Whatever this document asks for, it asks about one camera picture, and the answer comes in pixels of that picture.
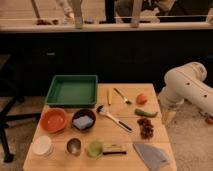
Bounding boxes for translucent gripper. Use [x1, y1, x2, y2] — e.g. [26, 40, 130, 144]
[161, 104, 180, 125]

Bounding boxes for red bowl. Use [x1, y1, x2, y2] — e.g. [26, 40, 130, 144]
[40, 108, 68, 133]

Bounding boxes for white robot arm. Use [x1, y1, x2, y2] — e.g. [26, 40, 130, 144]
[158, 62, 213, 125]

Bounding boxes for dark brown bowl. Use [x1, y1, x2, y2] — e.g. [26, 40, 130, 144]
[71, 109, 96, 132]

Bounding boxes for orange tomato toy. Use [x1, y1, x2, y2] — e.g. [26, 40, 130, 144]
[136, 93, 148, 105]

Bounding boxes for green pepper toy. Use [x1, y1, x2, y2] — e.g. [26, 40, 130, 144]
[134, 108, 158, 118]

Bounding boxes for grey folded cloth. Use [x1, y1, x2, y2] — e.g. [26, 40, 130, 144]
[133, 143, 170, 171]

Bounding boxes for green cup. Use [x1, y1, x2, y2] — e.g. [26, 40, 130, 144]
[87, 140, 103, 158]

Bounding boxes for blue sponge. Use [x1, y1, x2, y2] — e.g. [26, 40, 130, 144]
[73, 116, 93, 130]

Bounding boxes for green plastic tray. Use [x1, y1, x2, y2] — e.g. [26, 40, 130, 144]
[46, 75, 98, 108]

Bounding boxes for small metal cup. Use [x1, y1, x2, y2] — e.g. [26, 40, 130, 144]
[66, 138, 81, 156]

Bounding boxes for white lidded container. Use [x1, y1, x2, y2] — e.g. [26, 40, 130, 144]
[32, 136, 53, 156]

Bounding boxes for black office chair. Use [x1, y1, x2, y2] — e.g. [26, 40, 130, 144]
[0, 53, 43, 164]

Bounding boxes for yellow handled utensil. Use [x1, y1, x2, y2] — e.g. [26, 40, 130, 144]
[107, 89, 112, 105]

